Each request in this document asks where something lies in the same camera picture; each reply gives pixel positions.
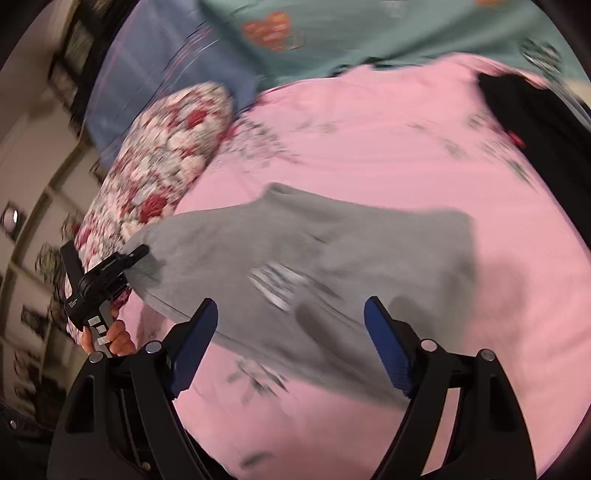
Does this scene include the grey sweatpants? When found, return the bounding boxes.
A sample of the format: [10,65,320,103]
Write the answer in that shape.
[124,184,476,406]

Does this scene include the person's left hand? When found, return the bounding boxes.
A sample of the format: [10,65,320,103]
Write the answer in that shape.
[81,319,136,356]

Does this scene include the red floral bolster pillow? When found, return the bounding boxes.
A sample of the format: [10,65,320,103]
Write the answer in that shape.
[64,81,236,342]

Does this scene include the blue plaid pillow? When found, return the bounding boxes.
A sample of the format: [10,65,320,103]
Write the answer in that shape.
[84,1,259,170]

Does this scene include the teal heart-print quilt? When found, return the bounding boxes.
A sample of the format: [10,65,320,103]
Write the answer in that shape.
[200,1,587,88]

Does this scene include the black garment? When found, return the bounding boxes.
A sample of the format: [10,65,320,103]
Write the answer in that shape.
[478,73,590,244]

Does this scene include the pink floral bed sheet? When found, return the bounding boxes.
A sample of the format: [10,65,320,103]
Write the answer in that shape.
[122,54,590,479]

